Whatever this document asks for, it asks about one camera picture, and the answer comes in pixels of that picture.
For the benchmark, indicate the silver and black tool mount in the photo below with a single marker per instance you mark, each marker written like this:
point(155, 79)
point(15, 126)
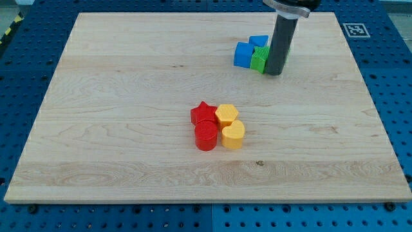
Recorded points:
point(293, 9)

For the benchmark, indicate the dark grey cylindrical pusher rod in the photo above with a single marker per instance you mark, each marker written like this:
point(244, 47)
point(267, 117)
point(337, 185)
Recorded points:
point(280, 45)

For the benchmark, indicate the blue block behind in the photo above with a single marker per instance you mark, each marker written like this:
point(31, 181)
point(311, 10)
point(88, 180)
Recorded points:
point(258, 40)

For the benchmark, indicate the green star block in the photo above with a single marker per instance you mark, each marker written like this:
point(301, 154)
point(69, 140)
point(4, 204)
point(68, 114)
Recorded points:
point(259, 58)

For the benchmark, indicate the blue cube block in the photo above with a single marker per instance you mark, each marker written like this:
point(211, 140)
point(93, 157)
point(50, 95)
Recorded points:
point(243, 54)

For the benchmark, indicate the white fiducial marker tag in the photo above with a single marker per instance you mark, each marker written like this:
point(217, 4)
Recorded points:
point(356, 30)

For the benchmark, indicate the yellow hexagon block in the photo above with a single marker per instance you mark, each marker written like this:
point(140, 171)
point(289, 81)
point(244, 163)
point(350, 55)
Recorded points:
point(225, 115)

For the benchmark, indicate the red star block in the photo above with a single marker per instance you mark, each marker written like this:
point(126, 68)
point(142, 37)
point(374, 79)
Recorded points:
point(203, 112)

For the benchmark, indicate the yellow heart block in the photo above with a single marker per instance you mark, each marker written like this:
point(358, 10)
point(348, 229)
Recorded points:
point(232, 136)

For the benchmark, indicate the red cylinder block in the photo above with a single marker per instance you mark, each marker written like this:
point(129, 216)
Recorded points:
point(206, 134)

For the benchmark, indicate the light wooden board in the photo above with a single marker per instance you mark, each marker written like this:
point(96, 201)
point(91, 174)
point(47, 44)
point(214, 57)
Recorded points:
point(115, 124)

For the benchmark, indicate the black screw front right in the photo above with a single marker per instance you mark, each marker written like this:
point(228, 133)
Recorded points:
point(390, 206)

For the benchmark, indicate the black screw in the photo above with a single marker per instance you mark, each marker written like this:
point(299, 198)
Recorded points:
point(390, 206)
point(32, 209)

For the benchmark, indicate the black screw front left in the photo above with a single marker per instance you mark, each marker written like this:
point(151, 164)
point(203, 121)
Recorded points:
point(32, 209)

